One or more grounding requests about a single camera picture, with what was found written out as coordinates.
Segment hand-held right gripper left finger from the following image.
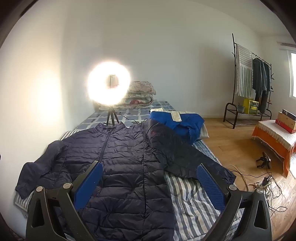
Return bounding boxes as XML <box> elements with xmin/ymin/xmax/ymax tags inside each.
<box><xmin>25</xmin><ymin>161</ymin><xmax>104</xmax><ymax>241</ymax></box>

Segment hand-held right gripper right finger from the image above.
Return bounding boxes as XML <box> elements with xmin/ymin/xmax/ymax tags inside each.
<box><xmin>196</xmin><ymin>163</ymin><xmax>273</xmax><ymax>241</ymax></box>

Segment navy puffer jacket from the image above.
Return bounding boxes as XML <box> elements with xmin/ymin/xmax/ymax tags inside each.
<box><xmin>15</xmin><ymin>121</ymin><xmax>237</xmax><ymax>241</ymax></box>

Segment black metal clothes rack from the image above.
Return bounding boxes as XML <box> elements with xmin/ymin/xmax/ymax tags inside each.
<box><xmin>223</xmin><ymin>33</ymin><xmax>274</xmax><ymax>129</ymax></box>

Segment dark hanging clothes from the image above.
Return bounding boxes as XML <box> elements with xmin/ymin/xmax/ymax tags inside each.
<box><xmin>252</xmin><ymin>57</ymin><xmax>271</xmax><ymax>114</ymax></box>

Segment white power strip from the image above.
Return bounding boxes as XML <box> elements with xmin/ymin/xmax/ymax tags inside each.
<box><xmin>254</xmin><ymin>177</ymin><xmax>272</xmax><ymax>189</ymax></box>

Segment black device on floor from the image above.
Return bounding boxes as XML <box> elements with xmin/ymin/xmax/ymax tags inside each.
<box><xmin>255</xmin><ymin>152</ymin><xmax>271</xmax><ymax>169</ymax></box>

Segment blue jacket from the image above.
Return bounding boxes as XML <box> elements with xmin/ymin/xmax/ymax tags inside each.
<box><xmin>149</xmin><ymin>111</ymin><xmax>205</xmax><ymax>143</ymax></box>

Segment small black tripod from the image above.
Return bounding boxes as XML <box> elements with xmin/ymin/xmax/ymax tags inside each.
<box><xmin>105</xmin><ymin>105</ymin><xmax>121</xmax><ymax>126</ymax></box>

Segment orange covered table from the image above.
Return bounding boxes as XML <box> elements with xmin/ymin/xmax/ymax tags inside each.
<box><xmin>251</xmin><ymin>120</ymin><xmax>296</xmax><ymax>178</ymax></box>

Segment white lace table cloth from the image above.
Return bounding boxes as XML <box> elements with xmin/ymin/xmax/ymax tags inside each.
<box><xmin>258</xmin><ymin>120</ymin><xmax>296</xmax><ymax>151</ymax></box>

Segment blue checked bed sheet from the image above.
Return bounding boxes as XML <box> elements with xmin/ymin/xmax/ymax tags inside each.
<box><xmin>75</xmin><ymin>100</ymin><xmax>178</xmax><ymax>135</ymax></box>

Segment yellow crate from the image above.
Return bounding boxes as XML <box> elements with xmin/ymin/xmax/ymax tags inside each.
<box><xmin>243</xmin><ymin>98</ymin><xmax>259</xmax><ymax>114</ymax></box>

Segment red box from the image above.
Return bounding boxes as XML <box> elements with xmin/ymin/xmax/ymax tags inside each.
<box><xmin>275</xmin><ymin>119</ymin><xmax>296</xmax><ymax>134</ymax></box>

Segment tan cardboard box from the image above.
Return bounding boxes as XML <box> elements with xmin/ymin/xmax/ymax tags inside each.
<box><xmin>277</xmin><ymin>112</ymin><xmax>296</xmax><ymax>130</ymax></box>

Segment stack of floral pillows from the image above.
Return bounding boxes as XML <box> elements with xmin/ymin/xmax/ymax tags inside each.
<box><xmin>116</xmin><ymin>81</ymin><xmax>156</xmax><ymax>106</ymax></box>

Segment dark box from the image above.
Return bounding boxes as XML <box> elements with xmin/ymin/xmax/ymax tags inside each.
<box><xmin>282</xmin><ymin>109</ymin><xmax>296</xmax><ymax>121</ymax></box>

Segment striped hanging towel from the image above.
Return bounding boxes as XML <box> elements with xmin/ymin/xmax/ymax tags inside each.
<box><xmin>235</xmin><ymin>44</ymin><xmax>253</xmax><ymax>98</ymax></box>

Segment window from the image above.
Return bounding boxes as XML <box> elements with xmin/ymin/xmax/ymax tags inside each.
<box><xmin>287</xmin><ymin>50</ymin><xmax>296</xmax><ymax>98</ymax></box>

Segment tangled floor cables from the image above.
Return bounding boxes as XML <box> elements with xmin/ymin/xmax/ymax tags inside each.
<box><xmin>228</xmin><ymin>164</ymin><xmax>288</xmax><ymax>214</ymax></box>

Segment black ring light cable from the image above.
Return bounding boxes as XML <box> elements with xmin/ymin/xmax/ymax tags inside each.
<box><xmin>116</xmin><ymin>111</ymin><xmax>148</xmax><ymax>123</ymax></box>

